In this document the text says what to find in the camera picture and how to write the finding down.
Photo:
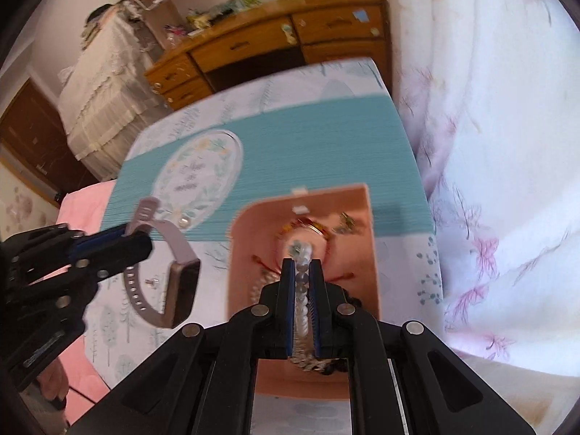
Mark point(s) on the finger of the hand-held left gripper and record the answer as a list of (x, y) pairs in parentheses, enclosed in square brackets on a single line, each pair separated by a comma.
[(104, 239), (122, 253)]

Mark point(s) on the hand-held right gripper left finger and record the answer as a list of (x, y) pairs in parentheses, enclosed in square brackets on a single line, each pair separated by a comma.
[(289, 308)]

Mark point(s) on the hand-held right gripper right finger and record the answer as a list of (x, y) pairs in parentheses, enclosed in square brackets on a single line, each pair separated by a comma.
[(316, 308)]

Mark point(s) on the peach plastic box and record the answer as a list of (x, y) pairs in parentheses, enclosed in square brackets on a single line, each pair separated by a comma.
[(353, 258)]

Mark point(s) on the smartwatch with pink band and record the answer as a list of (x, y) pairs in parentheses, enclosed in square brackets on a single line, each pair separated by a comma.
[(181, 290)]

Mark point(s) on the gold and blue flower earring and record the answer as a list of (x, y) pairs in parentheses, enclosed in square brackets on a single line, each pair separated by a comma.
[(345, 224)]

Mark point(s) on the person's left hand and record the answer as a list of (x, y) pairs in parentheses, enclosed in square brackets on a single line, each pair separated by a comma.
[(52, 385)]

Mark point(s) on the pink blanket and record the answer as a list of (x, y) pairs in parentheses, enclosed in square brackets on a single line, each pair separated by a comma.
[(86, 204)]

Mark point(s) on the dark wooden door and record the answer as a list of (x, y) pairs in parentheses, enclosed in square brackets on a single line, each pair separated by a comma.
[(31, 136)]

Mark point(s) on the cream lace furniture cover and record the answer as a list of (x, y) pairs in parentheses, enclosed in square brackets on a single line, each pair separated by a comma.
[(104, 99)]

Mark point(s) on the tree print tablecloth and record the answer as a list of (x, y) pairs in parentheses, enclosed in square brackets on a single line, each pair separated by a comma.
[(317, 145)]

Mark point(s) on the white leaf print curtain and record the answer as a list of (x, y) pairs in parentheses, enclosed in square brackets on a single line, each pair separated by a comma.
[(498, 145)]

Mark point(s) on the wooden desk with drawers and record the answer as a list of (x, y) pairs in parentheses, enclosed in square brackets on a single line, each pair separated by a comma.
[(253, 45)]

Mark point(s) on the green drawer sticker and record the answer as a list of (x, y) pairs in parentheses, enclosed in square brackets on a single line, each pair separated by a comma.
[(288, 34)]

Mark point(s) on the blue drawer sticker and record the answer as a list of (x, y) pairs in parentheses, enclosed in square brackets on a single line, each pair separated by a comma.
[(361, 16)]

